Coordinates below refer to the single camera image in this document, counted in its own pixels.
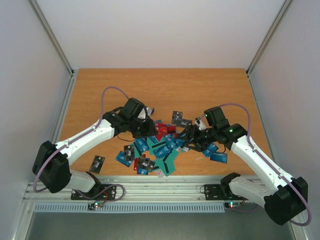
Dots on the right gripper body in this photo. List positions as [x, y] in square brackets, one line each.
[194, 136]

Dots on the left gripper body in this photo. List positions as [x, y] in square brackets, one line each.
[139, 130]

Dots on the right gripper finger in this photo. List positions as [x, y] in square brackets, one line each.
[188, 146]
[188, 133]

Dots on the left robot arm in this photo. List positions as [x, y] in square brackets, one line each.
[53, 160]

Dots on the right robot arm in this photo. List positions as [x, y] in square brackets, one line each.
[282, 196]

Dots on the black vip card upper right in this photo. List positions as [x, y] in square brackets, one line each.
[183, 123]

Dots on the blue card right upper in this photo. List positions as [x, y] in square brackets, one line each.
[211, 149]

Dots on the black card under vip card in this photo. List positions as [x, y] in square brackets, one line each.
[176, 117]

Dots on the large teal card centre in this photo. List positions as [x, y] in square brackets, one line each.
[159, 149]

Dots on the black vip card centre left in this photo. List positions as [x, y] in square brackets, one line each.
[129, 153]

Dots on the blue card right lower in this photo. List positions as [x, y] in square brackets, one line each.
[219, 157]

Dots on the black vip card on red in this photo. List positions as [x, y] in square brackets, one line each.
[145, 164]

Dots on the teal card with stripe bottom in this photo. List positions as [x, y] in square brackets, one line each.
[167, 163]

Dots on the blue card bottom of pile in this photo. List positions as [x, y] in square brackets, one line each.
[141, 171]

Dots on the white card with red print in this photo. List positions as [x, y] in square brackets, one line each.
[159, 173]

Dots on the black vip card far left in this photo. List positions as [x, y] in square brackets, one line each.
[97, 164]

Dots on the right controller board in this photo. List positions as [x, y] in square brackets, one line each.
[232, 205]

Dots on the controller board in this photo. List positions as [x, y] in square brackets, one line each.
[94, 206]
[232, 205]

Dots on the left controller board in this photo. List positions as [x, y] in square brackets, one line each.
[94, 206]

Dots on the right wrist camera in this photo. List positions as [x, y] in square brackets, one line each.
[200, 124]

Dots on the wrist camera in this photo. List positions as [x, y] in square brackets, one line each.
[147, 112]
[200, 124]

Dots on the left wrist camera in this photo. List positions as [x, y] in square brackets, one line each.
[147, 112]

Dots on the aluminium rail frame front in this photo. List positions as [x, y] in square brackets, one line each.
[145, 188]

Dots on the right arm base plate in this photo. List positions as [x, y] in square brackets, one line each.
[215, 192]

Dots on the grey slotted cable duct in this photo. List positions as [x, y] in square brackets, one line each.
[131, 208]

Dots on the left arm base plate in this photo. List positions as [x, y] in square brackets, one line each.
[97, 193]

